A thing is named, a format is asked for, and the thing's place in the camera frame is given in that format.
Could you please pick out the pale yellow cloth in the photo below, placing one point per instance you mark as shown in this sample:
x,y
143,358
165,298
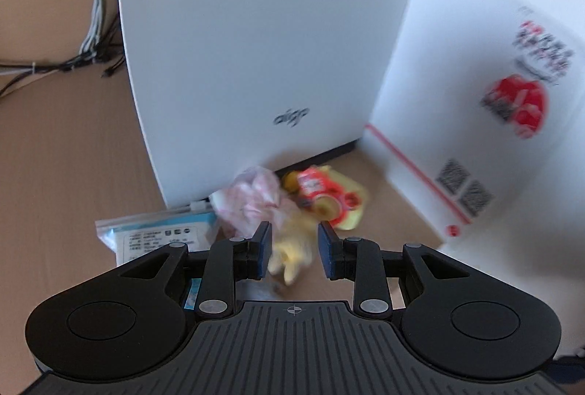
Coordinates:
x,y
292,249

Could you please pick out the pink crumpled cloth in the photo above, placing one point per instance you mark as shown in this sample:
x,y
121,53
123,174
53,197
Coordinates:
x,y
251,198

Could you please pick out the white box with red print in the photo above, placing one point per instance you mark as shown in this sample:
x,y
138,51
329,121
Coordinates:
x,y
457,57

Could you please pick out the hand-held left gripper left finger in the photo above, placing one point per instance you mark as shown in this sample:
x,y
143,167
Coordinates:
x,y
263,249

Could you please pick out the yellow and red snack packet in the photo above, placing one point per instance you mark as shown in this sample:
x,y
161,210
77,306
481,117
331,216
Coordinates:
x,y
329,194

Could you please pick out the white computer case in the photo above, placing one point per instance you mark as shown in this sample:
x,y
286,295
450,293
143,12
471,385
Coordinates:
x,y
256,34

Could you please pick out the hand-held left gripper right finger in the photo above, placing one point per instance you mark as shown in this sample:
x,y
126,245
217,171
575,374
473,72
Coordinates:
x,y
327,251

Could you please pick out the clear zip bag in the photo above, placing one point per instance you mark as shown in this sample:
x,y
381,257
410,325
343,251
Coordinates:
x,y
151,233

